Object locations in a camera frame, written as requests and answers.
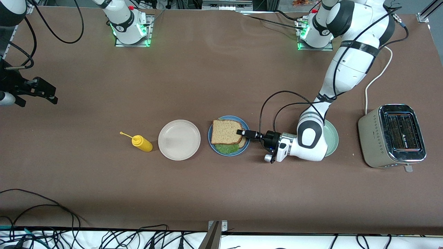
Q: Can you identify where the green lettuce leaf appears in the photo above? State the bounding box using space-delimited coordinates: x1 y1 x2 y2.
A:
215 143 240 155

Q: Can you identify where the yellow squeeze sauce bottle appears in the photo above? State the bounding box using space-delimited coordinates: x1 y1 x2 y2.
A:
120 131 153 153

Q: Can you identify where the blue round plate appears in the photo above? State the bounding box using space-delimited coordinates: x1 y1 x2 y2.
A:
208 115 251 157

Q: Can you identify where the light green round plate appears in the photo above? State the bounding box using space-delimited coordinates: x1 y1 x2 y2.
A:
323 119 339 157

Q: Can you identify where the beige round plate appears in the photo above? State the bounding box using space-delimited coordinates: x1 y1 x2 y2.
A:
158 119 201 161

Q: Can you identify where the beige and chrome toaster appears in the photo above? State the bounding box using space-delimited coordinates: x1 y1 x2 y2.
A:
358 103 427 173

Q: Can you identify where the orange patterned packet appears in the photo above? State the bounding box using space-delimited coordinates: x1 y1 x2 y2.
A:
292 0 321 8

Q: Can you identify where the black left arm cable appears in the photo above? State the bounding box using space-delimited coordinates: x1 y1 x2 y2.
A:
259 4 409 139

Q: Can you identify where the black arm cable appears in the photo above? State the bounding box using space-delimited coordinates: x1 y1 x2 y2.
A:
32 0 85 44
0 16 38 70
259 4 409 139

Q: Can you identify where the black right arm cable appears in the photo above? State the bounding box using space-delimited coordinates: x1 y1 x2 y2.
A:
0 16 38 70
32 0 85 44

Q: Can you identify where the aluminium frame rail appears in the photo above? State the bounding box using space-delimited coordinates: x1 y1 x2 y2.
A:
416 0 443 23
6 3 36 57

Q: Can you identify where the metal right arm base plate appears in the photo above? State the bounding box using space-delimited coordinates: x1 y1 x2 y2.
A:
115 15 155 48

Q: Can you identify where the long black table cable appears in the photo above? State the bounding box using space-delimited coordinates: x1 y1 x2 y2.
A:
0 188 91 229

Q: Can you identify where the looped black table cable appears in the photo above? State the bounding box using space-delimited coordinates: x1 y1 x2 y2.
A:
9 204 76 230

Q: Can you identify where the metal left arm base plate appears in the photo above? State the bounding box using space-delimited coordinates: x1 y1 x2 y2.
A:
297 17 335 52

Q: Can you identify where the aluminium post with bracket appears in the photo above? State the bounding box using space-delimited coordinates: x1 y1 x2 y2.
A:
198 220 229 249

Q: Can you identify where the black base power cable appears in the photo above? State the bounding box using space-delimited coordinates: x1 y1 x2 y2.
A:
247 10 306 31

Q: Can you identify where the grey metal frame bar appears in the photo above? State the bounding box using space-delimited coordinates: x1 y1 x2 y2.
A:
202 0 254 11

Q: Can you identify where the teal cable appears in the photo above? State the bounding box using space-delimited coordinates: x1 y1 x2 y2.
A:
0 225 49 248

